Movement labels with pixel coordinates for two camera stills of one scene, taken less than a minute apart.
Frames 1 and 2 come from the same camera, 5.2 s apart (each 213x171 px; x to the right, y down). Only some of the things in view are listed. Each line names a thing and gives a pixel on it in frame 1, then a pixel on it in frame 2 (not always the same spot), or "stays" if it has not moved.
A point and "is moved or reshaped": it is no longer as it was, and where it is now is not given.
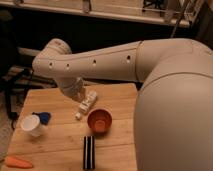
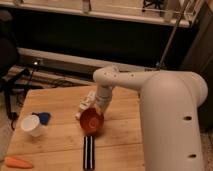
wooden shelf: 158,11 stays
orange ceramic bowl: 99,120 is moved or reshaped
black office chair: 13,76 stays
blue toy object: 44,117 stays
